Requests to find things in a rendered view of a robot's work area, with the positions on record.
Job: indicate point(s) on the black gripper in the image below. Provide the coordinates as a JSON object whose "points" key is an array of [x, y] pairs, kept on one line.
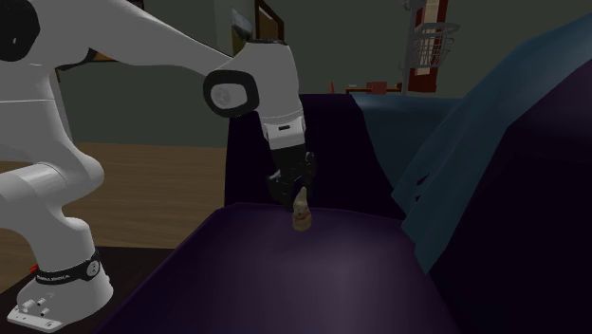
{"points": [[290, 169]]}

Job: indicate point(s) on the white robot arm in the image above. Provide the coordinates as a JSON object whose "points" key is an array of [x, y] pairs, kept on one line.
{"points": [[138, 41]]}

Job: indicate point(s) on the small beige figure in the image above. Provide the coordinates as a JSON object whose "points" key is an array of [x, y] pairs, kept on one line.
{"points": [[301, 217]]}

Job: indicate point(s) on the dark purple sofa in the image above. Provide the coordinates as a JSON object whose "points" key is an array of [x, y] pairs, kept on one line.
{"points": [[277, 277]]}

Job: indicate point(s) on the brown table with things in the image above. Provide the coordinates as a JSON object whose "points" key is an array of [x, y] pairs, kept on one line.
{"points": [[377, 88]]}

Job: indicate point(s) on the brown framed door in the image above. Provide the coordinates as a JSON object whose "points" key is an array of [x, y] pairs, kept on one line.
{"points": [[270, 23]]}

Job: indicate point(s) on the blue blanket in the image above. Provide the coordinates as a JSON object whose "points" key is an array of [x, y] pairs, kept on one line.
{"points": [[462, 139]]}

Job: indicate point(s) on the dark robot stand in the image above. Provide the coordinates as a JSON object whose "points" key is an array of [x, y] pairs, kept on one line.
{"points": [[134, 277]]}

